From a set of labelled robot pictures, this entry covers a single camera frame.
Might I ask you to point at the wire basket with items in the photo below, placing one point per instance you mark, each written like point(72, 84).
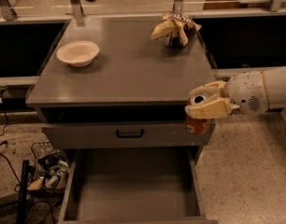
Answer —
point(50, 169)

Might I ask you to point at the open grey middle drawer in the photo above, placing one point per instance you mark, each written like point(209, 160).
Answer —
point(133, 186)

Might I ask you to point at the red coke can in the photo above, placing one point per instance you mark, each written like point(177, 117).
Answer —
point(196, 126)

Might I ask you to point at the grey drawer cabinet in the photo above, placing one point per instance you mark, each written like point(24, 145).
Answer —
point(133, 78)

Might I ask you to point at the black stand post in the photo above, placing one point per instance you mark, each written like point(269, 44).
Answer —
point(23, 193)

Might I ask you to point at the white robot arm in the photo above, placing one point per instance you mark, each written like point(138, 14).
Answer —
point(275, 86)

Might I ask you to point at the grey top drawer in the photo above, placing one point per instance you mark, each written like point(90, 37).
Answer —
point(103, 135)

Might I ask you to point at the metal rail frame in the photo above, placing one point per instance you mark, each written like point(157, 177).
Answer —
point(234, 41)

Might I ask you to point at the crumpled chip bag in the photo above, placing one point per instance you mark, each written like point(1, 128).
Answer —
point(175, 28)

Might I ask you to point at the black drawer handle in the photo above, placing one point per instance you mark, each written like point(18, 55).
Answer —
point(130, 134)

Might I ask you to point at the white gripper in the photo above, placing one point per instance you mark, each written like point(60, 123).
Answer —
point(245, 92)

